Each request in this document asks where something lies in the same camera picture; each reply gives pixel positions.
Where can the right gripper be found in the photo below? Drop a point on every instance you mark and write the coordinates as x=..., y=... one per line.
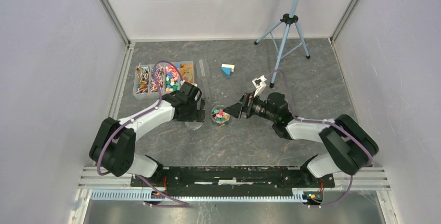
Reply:
x=247, y=100

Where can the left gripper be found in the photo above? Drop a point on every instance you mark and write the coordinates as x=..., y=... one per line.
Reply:
x=197, y=115

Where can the clear compartment candy box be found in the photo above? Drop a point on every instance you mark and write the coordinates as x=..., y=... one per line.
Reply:
x=150, y=79

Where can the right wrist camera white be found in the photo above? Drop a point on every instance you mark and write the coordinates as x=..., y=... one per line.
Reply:
x=259, y=84

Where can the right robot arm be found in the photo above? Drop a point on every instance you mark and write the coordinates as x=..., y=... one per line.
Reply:
x=349, y=147

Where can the blue tripod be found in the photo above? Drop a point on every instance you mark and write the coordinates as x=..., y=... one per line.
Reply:
x=288, y=19

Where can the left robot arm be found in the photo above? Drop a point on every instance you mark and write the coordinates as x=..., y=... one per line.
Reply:
x=113, y=148

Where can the clear plastic scoop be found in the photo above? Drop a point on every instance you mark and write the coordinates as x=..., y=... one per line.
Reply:
x=204, y=75

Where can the clear round dish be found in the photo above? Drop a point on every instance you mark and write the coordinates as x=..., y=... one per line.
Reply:
x=219, y=116

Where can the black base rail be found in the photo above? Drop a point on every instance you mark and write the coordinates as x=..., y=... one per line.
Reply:
x=176, y=186

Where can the blue white block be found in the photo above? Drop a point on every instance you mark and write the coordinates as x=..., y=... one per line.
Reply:
x=227, y=69

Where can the round clear lid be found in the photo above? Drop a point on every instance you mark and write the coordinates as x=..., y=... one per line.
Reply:
x=194, y=125

